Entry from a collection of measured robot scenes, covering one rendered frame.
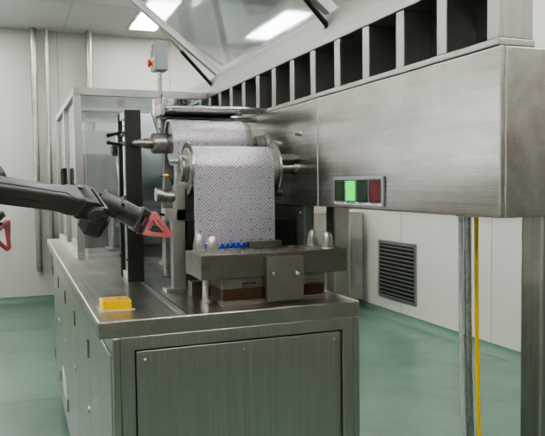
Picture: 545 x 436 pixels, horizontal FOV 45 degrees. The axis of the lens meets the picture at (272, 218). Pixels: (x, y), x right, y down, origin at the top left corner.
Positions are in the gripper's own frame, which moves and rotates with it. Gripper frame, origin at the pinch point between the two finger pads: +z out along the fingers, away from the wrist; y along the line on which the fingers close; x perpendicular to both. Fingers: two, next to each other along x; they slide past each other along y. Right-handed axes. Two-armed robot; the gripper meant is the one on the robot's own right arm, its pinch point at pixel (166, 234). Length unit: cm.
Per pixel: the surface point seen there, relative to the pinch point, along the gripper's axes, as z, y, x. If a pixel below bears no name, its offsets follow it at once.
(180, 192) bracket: -0.4, -7.3, 12.4
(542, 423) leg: 68, 76, -2
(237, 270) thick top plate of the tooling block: 16.2, 19.5, -0.8
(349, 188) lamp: 29, 29, 30
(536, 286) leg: 54, 75, 21
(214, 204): 8.1, 0.0, 13.2
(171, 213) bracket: 0.2, -7.3, 6.1
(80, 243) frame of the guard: -8, -102, -15
